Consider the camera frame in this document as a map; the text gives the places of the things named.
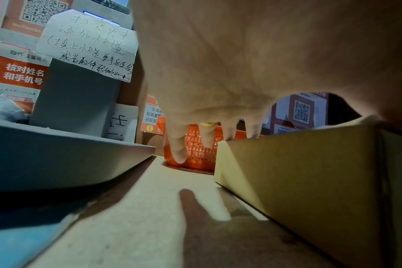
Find person's left hand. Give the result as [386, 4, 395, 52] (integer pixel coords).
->
[129, 0, 402, 164]

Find orange code sign board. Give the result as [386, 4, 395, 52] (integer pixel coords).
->
[270, 91, 330, 135]

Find orange warning sign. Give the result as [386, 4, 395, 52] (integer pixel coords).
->
[140, 95, 166, 136]

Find orange plastic basket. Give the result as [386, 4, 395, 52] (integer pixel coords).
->
[163, 116, 265, 173]

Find small handwritten paper sheet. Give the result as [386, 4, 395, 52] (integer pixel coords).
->
[105, 103, 139, 143]

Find gray scanner head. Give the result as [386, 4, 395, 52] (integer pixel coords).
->
[72, 0, 134, 30]

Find brown cardboard box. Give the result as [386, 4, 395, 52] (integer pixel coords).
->
[214, 114, 402, 268]

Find handwritten white paper note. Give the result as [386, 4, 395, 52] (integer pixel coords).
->
[36, 9, 139, 83]

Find white code sign orange border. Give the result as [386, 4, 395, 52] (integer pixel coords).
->
[0, 0, 74, 33]

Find orange and white notice poster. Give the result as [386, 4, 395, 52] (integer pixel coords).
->
[0, 42, 53, 114]

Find white plastic bag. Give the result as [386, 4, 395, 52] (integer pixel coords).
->
[0, 86, 34, 124]

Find blue flat sheet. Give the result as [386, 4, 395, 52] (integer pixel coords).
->
[0, 200, 100, 268]

